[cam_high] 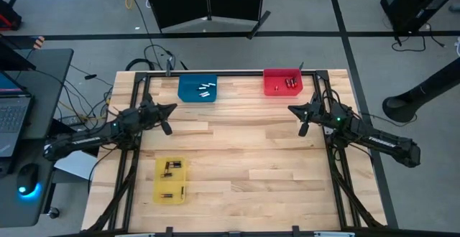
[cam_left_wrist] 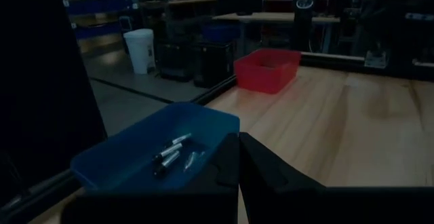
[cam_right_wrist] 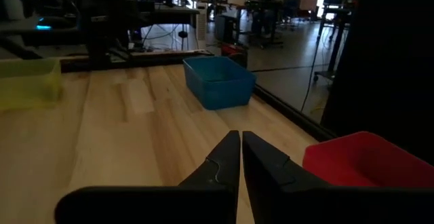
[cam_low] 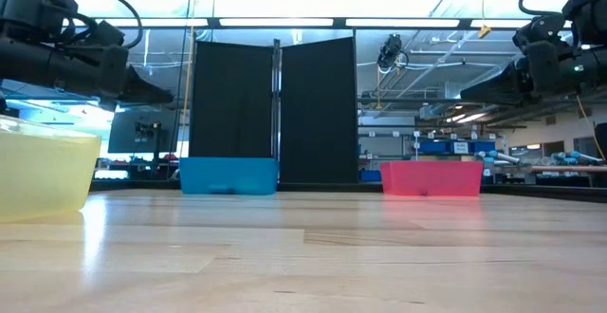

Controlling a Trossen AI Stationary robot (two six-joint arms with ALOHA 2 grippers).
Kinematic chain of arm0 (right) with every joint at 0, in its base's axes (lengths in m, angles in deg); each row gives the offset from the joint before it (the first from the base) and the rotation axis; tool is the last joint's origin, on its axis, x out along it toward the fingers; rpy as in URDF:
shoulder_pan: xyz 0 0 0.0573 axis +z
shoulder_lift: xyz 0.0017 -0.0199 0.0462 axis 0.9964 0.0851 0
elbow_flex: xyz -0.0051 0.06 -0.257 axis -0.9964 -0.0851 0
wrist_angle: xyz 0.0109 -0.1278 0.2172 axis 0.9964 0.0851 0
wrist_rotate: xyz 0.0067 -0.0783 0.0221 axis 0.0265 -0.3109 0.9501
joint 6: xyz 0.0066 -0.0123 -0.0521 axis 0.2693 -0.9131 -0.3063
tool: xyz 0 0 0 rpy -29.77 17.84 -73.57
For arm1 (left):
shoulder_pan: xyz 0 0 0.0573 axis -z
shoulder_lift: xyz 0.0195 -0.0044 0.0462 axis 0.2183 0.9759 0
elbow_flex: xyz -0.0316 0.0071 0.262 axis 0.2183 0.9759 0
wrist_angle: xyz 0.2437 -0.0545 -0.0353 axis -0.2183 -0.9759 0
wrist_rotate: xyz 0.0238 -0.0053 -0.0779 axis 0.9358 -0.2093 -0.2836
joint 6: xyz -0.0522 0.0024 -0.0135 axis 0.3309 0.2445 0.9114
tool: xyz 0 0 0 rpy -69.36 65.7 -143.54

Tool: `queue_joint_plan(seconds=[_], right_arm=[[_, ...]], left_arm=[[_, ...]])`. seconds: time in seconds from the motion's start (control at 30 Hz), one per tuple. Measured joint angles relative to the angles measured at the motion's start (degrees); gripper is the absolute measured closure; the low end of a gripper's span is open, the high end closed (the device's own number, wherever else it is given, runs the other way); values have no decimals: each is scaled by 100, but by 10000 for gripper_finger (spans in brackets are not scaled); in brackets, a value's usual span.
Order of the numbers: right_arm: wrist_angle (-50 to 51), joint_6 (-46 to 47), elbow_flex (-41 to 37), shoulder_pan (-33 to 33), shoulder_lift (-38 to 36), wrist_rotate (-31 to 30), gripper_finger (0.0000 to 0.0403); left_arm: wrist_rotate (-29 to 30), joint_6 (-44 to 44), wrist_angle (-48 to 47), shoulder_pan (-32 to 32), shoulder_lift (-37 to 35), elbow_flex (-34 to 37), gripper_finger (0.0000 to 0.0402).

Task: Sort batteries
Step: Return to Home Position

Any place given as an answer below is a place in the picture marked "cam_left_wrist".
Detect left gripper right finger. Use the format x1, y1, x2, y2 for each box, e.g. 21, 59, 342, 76
239, 132, 434, 224

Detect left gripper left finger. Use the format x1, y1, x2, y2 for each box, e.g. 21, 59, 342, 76
60, 132, 241, 224

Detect blue plastic bin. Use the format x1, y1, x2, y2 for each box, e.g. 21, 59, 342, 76
70, 101, 241, 193

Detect red plastic bin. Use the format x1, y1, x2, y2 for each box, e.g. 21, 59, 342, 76
233, 48, 302, 95

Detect black equipment cases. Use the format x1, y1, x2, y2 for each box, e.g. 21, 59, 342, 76
157, 40, 235, 89

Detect white trash can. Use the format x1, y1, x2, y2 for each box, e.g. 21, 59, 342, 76
123, 28, 157, 75

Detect black tower device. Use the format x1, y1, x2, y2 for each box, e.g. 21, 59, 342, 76
293, 0, 318, 54

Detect wooden workbench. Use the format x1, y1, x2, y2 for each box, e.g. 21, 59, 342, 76
212, 12, 341, 24

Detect black folding screen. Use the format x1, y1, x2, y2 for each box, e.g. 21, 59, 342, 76
0, 0, 108, 198

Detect blue shelf bins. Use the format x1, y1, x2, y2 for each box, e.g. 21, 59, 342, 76
57, 0, 136, 40

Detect black aluminium table frame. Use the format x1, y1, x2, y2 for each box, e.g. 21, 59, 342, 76
0, 50, 434, 223

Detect silver metal bracket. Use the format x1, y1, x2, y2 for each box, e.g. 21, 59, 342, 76
364, 49, 388, 69

